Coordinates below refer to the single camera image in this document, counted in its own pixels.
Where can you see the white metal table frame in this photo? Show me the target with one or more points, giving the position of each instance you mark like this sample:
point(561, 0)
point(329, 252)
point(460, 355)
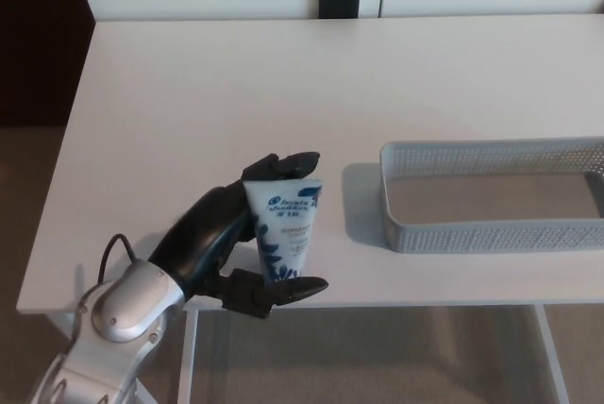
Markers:
point(198, 352)

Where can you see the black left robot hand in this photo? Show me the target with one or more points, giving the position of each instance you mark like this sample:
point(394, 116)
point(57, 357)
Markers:
point(207, 224)

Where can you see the white blue shampoo tube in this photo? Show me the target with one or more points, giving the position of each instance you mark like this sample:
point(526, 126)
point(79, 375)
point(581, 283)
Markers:
point(285, 229)

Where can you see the grey perforated plastic container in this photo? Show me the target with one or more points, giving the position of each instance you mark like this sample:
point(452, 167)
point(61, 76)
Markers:
point(491, 196)

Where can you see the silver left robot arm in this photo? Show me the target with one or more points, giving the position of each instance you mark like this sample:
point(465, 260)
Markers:
point(113, 328)

